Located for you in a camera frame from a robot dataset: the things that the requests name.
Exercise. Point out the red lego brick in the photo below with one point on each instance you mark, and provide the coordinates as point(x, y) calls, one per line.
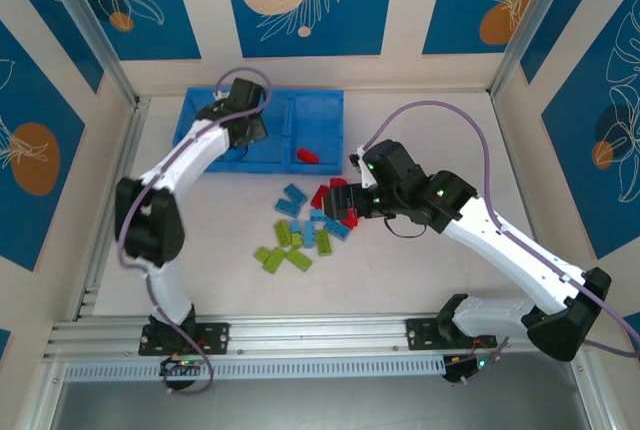
point(319, 196)
point(307, 156)
point(350, 221)
point(339, 182)

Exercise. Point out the green lego brick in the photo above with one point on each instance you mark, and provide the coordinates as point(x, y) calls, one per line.
point(324, 242)
point(296, 240)
point(299, 260)
point(262, 253)
point(273, 260)
point(282, 232)

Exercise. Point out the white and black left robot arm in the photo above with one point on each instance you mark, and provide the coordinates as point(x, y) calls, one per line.
point(200, 150)

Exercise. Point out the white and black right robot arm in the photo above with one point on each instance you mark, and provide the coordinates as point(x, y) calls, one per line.
point(500, 245)

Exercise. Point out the blue three-compartment plastic bin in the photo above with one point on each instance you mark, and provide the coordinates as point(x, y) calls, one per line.
point(320, 115)

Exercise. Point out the blue panel with beige circle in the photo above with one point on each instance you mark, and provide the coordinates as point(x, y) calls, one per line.
point(350, 25)

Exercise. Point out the blue panel with orange circle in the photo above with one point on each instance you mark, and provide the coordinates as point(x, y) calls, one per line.
point(600, 150)
point(30, 110)
point(450, 0)

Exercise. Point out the black controller board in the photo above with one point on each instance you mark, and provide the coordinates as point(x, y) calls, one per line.
point(175, 364)
point(460, 372)

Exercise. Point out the aluminium side rail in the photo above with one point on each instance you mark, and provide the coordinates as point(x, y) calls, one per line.
point(125, 150)

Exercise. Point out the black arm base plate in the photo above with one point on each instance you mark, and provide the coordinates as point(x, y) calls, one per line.
point(417, 332)
point(220, 337)

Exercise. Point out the aluminium frame post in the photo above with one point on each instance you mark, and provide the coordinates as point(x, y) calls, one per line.
point(525, 25)
point(94, 25)

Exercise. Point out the long aluminium base rail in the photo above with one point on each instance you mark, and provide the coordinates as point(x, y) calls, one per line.
point(320, 335)

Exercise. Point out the aluminium frame leg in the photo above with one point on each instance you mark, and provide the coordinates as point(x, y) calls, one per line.
point(42, 395)
point(597, 400)

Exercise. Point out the small blue wall panel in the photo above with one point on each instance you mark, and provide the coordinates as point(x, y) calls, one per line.
point(4, 345)

